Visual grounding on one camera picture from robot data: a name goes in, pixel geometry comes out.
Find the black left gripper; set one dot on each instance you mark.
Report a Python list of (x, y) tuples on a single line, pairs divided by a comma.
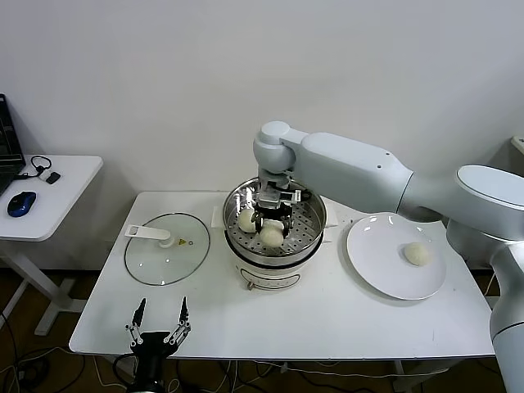
[(151, 342)]

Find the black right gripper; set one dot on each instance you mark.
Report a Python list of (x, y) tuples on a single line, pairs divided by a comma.
[(273, 213)]

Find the white steamed baozi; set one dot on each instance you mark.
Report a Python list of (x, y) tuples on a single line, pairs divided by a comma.
[(416, 254), (245, 219), (271, 237)]

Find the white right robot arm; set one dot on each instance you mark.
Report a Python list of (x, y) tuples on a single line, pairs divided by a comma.
[(348, 163)]

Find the stainless steel steamer basket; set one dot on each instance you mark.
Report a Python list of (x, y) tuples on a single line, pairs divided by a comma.
[(303, 241)]

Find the white round plate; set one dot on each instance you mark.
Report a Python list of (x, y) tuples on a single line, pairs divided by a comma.
[(376, 262)]

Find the white side table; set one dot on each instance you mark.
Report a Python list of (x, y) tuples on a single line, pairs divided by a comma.
[(69, 184)]

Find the small black adapter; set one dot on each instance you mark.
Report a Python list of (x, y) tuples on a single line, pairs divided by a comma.
[(53, 178)]

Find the blue black computer mouse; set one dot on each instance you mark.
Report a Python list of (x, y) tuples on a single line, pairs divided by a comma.
[(21, 204)]

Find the black laptop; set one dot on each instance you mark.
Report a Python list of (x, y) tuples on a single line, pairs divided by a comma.
[(8, 163)]

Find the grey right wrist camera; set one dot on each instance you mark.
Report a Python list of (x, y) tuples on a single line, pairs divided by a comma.
[(270, 200)]

